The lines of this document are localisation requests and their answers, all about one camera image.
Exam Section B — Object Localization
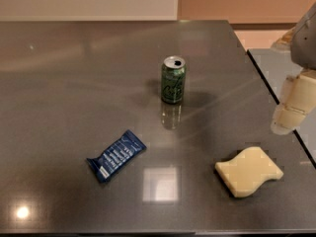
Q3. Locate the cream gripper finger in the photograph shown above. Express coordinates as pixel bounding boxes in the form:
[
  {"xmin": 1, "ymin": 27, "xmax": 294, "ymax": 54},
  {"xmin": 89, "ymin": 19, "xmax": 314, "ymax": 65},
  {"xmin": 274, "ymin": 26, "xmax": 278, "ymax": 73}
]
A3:
[
  {"xmin": 272, "ymin": 29, "xmax": 294, "ymax": 50},
  {"xmin": 271, "ymin": 70, "xmax": 316, "ymax": 135}
]

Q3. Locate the yellow sponge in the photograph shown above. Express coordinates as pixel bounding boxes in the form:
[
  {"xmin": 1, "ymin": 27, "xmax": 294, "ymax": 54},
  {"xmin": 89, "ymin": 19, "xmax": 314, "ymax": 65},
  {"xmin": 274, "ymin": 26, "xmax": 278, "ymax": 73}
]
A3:
[{"xmin": 215, "ymin": 147, "xmax": 283, "ymax": 198}]

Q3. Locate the green soda can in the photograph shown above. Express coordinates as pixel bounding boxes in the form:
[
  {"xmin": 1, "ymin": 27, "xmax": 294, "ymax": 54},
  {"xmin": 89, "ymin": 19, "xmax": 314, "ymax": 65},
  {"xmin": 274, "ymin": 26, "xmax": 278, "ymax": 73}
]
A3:
[{"xmin": 161, "ymin": 56, "xmax": 186, "ymax": 104}]

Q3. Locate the blue snack wrapper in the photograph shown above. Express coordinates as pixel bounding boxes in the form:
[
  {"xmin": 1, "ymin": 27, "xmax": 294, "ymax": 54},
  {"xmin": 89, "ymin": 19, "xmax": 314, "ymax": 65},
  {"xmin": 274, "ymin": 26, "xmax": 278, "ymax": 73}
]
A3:
[{"xmin": 87, "ymin": 129, "xmax": 146, "ymax": 184}]

